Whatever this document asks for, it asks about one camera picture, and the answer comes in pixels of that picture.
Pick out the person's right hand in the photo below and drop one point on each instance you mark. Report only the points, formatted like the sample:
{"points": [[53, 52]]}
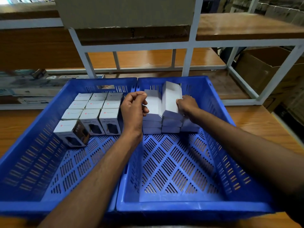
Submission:
{"points": [[190, 107]]}

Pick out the person's left hand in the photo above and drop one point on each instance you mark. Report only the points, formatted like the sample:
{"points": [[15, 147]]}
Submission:
{"points": [[131, 113]]}

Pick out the person's right fingers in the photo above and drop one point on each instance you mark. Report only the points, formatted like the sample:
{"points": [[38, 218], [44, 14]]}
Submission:
{"points": [[181, 100]]}

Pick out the person's left thumb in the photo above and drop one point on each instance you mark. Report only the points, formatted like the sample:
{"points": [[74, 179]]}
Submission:
{"points": [[145, 110]]}

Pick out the small plain white carton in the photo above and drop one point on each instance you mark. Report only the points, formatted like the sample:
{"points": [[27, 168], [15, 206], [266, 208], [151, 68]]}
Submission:
{"points": [[171, 97], [153, 104]]}

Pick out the person's right forearm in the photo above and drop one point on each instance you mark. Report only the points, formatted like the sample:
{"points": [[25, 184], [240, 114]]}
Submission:
{"points": [[249, 154]]}

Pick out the person's left forearm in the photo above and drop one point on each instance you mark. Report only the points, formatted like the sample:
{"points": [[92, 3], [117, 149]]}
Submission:
{"points": [[99, 180]]}

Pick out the stack of plain white boxes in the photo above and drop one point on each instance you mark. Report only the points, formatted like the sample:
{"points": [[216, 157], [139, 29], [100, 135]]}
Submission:
{"points": [[171, 125]]}

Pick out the wooden shelf board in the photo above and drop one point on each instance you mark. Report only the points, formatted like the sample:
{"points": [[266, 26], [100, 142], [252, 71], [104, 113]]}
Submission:
{"points": [[244, 26], [147, 58]]}

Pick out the group of printed white boxes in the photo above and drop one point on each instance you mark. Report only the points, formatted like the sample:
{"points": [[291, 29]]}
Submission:
{"points": [[91, 116]]}

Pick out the blue plastic crate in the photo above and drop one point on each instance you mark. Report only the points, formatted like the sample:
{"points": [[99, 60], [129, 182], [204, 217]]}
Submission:
{"points": [[59, 168], [180, 168]]}

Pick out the long white printed package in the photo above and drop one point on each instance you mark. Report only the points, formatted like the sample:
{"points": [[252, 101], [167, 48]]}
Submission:
{"points": [[35, 100], [80, 76]]}

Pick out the open brown cardboard box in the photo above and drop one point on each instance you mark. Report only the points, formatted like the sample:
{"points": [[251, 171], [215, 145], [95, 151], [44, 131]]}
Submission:
{"points": [[266, 68]]}

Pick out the grey cardboard box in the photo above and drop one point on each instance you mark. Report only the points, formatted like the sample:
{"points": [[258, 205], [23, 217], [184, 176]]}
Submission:
{"points": [[123, 11]]}

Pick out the long grey printed package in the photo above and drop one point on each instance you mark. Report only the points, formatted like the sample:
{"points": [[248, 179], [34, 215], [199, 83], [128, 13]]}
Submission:
{"points": [[30, 82]]}

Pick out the white metal shelf frame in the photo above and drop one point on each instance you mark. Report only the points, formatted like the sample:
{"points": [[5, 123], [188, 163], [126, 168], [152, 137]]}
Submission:
{"points": [[192, 54]]}

